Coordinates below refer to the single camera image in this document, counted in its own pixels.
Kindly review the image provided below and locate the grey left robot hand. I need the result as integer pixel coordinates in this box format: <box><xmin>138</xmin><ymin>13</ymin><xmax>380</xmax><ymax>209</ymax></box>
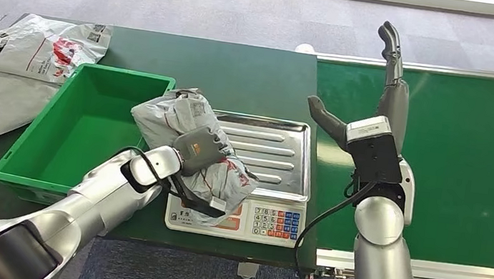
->
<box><xmin>169</xmin><ymin>122</ymin><xmax>239</xmax><ymax>185</ymax></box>

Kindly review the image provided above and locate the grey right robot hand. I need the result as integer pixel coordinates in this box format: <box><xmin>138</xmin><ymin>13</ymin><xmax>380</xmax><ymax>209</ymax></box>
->
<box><xmin>301</xmin><ymin>11</ymin><xmax>421</xmax><ymax>158</ymax></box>

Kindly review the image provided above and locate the grey courier package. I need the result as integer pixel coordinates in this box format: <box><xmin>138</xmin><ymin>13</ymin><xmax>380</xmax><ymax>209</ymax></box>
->
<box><xmin>116</xmin><ymin>79</ymin><xmax>270</xmax><ymax>234</ymax></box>

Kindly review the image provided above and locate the green conveyor belt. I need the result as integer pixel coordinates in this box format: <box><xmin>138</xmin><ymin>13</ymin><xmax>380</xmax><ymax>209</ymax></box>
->
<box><xmin>290</xmin><ymin>47</ymin><xmax>494</xmax><ymax>279</ymax></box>

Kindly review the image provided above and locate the steel scale tray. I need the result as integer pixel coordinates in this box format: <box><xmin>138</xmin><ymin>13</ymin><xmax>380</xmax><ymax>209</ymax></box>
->
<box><xmin>201</xmin><ymin>109</ymin><xmax>320</xmax><ymax>205</ymax></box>

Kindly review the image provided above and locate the small white round object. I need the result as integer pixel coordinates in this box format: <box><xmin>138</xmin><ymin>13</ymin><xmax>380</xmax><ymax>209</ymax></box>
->
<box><xmin>295</xmin><ymin>42</ymin><xmax>317</xmax><ymax>55</ymax></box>

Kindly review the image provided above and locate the white digital scale base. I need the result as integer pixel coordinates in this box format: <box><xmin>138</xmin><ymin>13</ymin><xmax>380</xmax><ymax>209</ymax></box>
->
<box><xmin>162</xmin><ymin>182</ymin><xmax>309</xmax><ymax>250</ymax></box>

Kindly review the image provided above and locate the green plastic crate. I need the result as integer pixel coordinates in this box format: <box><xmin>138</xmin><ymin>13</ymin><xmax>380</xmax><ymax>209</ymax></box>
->
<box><xmin>0</xmin><ymin>52</ymin><xmax>177</xmax><ymax>220</ymax></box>

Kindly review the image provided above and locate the grey table foot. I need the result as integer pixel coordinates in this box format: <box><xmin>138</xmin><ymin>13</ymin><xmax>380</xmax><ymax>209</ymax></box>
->
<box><xmin>236</xmin><ymin>261</ymin><xmax>260</xmax><ymax>279</ymax></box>

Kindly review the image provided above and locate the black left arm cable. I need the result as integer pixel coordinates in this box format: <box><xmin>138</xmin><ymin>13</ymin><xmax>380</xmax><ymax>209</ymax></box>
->
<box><xmin>109</xmin><ymin>144</ymin><xmax>189</xmax><ymax>199</ymax></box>

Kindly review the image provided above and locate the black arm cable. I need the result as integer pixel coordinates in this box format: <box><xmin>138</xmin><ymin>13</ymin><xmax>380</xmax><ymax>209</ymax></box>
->
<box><xmin>109</xmin><ymin>144</ymin><xmax>189</xmax><ymax>199</ymax></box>
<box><xmin>290</xmin><ymin>172</ymin><xmax>378</xmax><ymax>279</ymax></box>

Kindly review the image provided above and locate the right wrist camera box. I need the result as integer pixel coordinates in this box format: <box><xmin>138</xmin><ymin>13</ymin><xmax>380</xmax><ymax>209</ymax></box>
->
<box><xmin>338</xmin><ymin>111</ymin><xmax>411</xmax><ymax>189</ymax></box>

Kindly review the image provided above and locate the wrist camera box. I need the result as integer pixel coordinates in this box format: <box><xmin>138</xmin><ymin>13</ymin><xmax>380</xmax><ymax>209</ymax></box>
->
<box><xmin>338</xmin><ymin>111</ymin><xmax>411</xmax><ymax>189</ymax></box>
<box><xmin>177</xmin><ymin>187</ymin><xmax>229</xmax><ymax>220</ymax></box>

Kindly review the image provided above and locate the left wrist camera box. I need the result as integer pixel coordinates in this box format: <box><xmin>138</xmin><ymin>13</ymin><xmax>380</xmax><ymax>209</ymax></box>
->
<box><xmin>177</xmin><ymin>187</ymin><xmax>229</xmax><ymax>220</ymax></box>

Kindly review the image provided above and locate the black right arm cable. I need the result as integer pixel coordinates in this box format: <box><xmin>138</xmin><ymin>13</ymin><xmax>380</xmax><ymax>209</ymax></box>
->
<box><xmin>290</xmin><ymin>172</ymin><xmax>378</xmax><ymax>279</ymax></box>

